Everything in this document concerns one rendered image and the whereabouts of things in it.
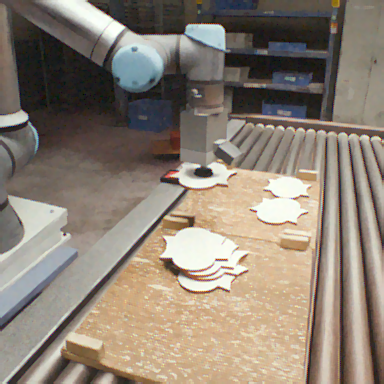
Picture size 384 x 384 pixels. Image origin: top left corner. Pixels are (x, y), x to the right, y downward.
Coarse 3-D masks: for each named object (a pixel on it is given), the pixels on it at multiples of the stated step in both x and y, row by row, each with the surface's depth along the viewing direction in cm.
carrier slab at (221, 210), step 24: (192, 192) 105; (216, 192) 105; (240, 192) 105; (264, 192) 105; (312, 192) 105; (216, 216) 92; (240, 216) 92; (312, 216) 92; (264, 240) 82; (312, 240) 82
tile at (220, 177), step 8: (184, 168) 84; (192, 168) 84; (216, 168) 84; (224, 168) 84; (176, 176) 79; (184, 176) 79; (192, 176) 79; (216, 176) 80; (224, 176) 80; (184, 184) 76; (192, 184) 76; (200, 184) 76; (208, 184) 76; (216, 184) 77; (224, 184) 76
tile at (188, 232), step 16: (176, 240) 76; (192, 240) 76; (208, 240) 76; (224, 240) 76; (160, 256) 70; (176, 256) 70; (192, 256) 71; (208, 256) 70; (224, 256) 70; (192, 272) 67
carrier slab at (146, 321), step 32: (160, 224) 89; (256, 256) 76; (288, 256) 76; (128, 288) 67; (160, 288) 67; (256, 288) 67; (288, 288) 67; (96, 320) 59; (128, 320) 59; (160, 320) 59; (192, 320) 59; (224, 320) 59; (256, 320) 59; (288, 320) 59; (64, 352) 53; (128, 352) 53; (160, 352) 53; (192, 352) 53; (224, 352) 53; (256, 352) 53; (288, 352) 53
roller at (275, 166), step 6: (288, 132) 170; (294, 132) 175; (288, 138) 161; (282, 144) 153; (288, 144) 156; (282, 150) 145; (276, 156) 139; (282, 156) 140; (276, 162) 132; (282, 162) 136; (270, 168) 128; (276, 168) 128
